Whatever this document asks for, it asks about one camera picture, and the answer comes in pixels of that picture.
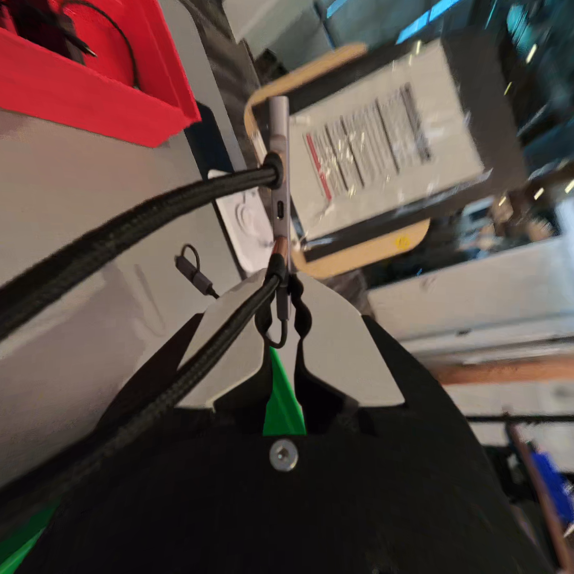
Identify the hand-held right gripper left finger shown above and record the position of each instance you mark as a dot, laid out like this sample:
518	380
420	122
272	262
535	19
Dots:
233	341

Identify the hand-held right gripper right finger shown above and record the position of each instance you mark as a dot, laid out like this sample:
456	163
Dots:
345	354

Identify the dark grey usb hub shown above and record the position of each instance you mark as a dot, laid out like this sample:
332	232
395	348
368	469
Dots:
280	134

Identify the wooden acrylic sign stand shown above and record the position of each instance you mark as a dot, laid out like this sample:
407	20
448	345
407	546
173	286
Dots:
381	157

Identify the wooden standing desk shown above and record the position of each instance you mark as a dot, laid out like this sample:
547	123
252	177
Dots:
542	497

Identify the blue plastic bin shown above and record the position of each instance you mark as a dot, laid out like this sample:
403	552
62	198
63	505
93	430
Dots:
554	484

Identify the red plastic bin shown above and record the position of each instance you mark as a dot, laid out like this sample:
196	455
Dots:
89	98

